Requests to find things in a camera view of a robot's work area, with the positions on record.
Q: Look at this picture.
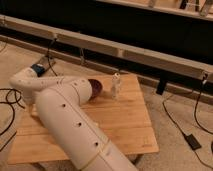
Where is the long white baseboard rail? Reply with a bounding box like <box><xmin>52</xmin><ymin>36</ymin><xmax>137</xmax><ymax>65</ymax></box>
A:
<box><xmin>0</xmin><ymin>14</ymin><xmax>213</xmax><ymax>83</ymax></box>

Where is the black power brick right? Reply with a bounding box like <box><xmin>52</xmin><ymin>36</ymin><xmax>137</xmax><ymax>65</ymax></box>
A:
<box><xmin>184</xmin><ymin>134</ymin><xmax>201</xmax><ymax>150</ymax></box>

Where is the small clear plastic bottle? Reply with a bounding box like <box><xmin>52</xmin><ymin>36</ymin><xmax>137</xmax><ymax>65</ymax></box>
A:
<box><xmin>111</xmin><ymin>73</ymin><xmax>121</xmax><ymax>98</ymax></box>

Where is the blue power adapter box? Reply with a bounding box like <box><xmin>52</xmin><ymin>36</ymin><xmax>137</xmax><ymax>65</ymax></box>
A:
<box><xmin>31</xmin><ymin>64</ymin><xmax>45</xmax><ymax>77</ymax></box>

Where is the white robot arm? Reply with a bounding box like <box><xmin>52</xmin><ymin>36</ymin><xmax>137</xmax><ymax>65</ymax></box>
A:
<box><xmin>10</xmin><ymin>67</ymin><xmax>138</xmax><ymax>171</ymax></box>

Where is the dark red bowl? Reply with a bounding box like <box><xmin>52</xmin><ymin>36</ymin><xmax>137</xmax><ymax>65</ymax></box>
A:
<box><xmin>89</xmin><ymin>79</ymin><xmax>103</xmax><ymax>98</ymax></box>

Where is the wooden low table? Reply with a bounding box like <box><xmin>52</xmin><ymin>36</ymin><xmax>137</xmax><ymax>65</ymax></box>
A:
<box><xmin>8</xmin><ymin>74</ymin><xmax>159</xmax><ymax>164</ymax></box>

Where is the black cable on floor right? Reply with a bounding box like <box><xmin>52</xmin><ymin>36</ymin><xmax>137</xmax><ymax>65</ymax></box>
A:
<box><xmin>162</xmin><ymin>79</ymin><xmax>213</xmax><ymax>169</ymax></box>

